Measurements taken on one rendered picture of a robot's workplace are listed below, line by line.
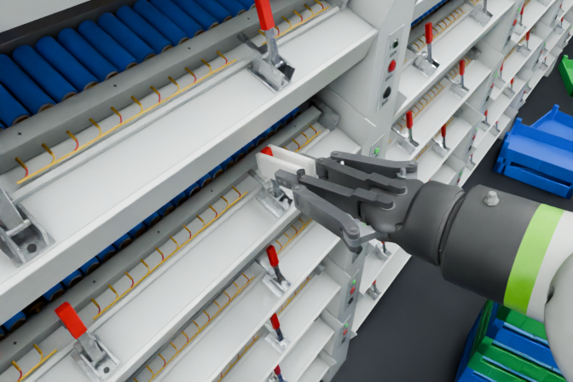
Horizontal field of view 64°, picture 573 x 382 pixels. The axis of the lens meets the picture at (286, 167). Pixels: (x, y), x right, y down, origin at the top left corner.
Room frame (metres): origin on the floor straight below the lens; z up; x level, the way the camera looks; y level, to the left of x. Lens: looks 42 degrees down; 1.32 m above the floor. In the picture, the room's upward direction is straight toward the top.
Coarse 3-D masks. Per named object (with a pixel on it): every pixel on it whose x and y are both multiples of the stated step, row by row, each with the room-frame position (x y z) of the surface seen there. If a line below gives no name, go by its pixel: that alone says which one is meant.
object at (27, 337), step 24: (312, 120) 0.54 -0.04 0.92; (264, 144) 0.47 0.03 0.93; (240, 168) 0.43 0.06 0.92; (216, 192) 0.39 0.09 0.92; (168, 216) 0.34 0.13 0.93; (192, 216) 0.35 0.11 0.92; (216, 216) 0.37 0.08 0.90; (144, 240) 0.31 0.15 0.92; (120, 264) 0.28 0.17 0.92; (144, 264) 0.29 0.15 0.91; (72, 288) 0.25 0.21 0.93; (96, 288) 0.25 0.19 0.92; (48, 312) 0.22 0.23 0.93; (24, 336) 0.20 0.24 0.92; (48, 336) 0.21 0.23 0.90; (0, 360) 0.18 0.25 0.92
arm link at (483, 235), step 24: (480, 192) 0.27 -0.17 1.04; (504, 192) 0.28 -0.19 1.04; (456, 216) 0.25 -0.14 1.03; (480, 216) 0.25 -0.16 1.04; (504, 216) 0.24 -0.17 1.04; (528, 216) 0.24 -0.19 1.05; (456, 240) 0.23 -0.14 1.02; (480, 240) 0.23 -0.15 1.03; (504, 240) 0.22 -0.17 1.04; (456, 264) 0.22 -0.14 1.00; (480, 264) 0.22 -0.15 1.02; (504, 264) 0.21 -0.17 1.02; (480, 288) 0.21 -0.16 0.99; (504, 288) 0.20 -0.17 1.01
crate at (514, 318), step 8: (504, 312) 0.51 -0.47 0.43; (512, 312) 0.50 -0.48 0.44; (504, 320) 0.50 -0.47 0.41; (512, 320) 0.50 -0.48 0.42; (520, 320) 0.49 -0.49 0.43; (528, 320) 0.49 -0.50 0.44; (520, 328) 0.49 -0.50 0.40; (528, 328) 0.48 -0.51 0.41; (536, 328) 0.48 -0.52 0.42; (544, 328) 0.47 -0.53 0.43; (544, 336) 0.47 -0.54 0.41
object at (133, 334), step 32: (320, 96) 0.58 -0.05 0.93; (320, 128) 0.55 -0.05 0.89; (352, 128) 0.54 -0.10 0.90; (288, 192) 0.43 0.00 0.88; (192, 224) 0.36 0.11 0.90; (224, 224) 0.36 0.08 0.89; (256, 224) 0.37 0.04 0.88; (160, 256) 0.31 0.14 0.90; (192, 256) 0.32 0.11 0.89; (224, 256) 0.32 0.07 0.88; (128, 288) 0.27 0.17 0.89; (160, 288) 0.28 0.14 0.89; (192, 288) 0.28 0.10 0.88; (96, 320) 0.24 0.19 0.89; (128, 320) 0.24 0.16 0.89; (160, 320) 0.24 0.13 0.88; (32, 352) 0.20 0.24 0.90; (128, 352) 0.21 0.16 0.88
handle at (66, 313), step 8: (64, 304) 0.21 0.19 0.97; (56, 312) 0.20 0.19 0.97; (64, 312) 0.20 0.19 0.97; (72, 312) 0.20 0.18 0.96; (64, 320) 0.20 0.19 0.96; (72, 320) 0.20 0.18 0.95; (80, 320) 0.20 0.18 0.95; (72, 328) 0.20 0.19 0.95; (80, 328) 0.20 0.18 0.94; (72, 336) 0.20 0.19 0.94; (80, 336) 0.20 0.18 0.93; (88, 336) 0.20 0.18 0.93; (80, 344) 0.19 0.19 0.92; (88, 344) 0.20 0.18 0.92; (88, 352) 0.19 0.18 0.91; (96, 352) 0.19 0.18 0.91
